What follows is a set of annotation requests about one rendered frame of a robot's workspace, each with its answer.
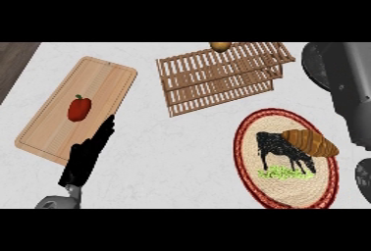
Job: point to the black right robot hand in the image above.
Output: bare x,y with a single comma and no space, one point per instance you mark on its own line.
364,179

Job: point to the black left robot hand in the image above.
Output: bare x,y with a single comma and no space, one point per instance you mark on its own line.
86,157

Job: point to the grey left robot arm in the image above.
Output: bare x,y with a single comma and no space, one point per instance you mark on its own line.
61,200

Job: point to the round woven cow placemat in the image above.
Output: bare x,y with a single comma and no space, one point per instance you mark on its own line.
284,160

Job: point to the brown wooden tiered shelf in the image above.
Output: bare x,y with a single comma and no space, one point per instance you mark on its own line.
219,76

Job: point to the yellow-brown pear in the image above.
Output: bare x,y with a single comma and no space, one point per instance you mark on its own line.
220,46

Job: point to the red bell pepper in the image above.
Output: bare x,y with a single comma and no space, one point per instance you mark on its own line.
78,109

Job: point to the brown croissant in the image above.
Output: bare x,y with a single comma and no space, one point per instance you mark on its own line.
311,142

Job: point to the pale wooden cutting board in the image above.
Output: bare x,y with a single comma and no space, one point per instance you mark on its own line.
58,108

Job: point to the dark grey stand mixer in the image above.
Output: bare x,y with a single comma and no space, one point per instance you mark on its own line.
340,85

